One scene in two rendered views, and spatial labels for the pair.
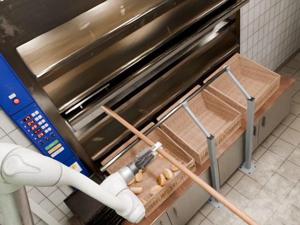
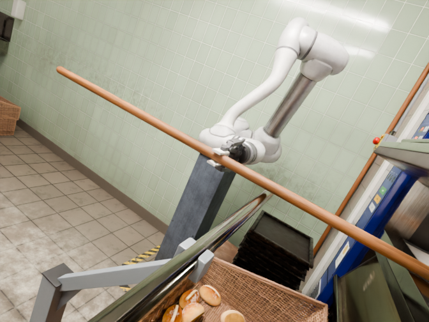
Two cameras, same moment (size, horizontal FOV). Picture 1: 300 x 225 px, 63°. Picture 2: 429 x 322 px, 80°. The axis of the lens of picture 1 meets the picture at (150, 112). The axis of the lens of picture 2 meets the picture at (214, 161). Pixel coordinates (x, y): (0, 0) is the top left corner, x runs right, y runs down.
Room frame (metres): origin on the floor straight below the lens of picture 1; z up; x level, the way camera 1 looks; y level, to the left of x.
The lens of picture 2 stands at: (1.50, -0.47, 1.38)
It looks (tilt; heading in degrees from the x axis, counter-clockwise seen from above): 15 degrees down; 138
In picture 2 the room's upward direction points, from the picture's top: 24 degrees clockwise
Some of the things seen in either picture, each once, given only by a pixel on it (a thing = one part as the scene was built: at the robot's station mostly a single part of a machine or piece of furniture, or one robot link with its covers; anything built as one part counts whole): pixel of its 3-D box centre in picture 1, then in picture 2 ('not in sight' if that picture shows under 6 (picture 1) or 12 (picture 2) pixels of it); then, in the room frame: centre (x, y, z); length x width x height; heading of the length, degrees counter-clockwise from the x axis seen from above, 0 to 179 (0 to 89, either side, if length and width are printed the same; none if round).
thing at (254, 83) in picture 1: (241, 84); not in sight; (1.76, -0.93, 0.72); 0.56 x 0.49 x 0.28; 120
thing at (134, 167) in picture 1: (136, 165); (236, 154); (0.87, 0.17, 1.20); 0.09 x 0.07 x 0.08; 117
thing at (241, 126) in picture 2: not in sight; (233, 134); (0.36, 0.59, 1.17); 0.18 x 0.16 x 0.22; 55
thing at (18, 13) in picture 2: not in sight; (18, 9); (-2.56, -0.52, 1.28); 0.09 x 0.09 x 0.20; 28
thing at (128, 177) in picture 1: (126, 174); (243, 153); (0.84, 0.24, 1.20); 0.09 x 0.06 x 0.09; 27
